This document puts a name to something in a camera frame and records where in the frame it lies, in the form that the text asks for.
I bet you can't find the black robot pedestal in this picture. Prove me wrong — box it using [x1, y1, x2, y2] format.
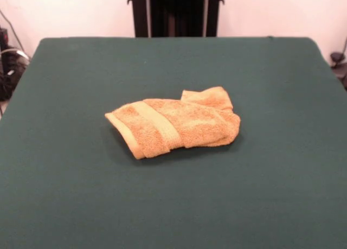
[126, 0, 226, 38]

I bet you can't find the orange terry towel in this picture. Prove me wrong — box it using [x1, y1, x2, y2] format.
[104, 86, 241, 161]

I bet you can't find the black equipment with cables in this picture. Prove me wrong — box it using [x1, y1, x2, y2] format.
[0, 28, 30, 101]

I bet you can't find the small black stand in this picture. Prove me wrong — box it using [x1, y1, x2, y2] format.
[330, 52, 347, 92]

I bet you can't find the dark green table cloth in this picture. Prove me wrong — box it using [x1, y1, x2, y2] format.
[0, 36, 347, 249]

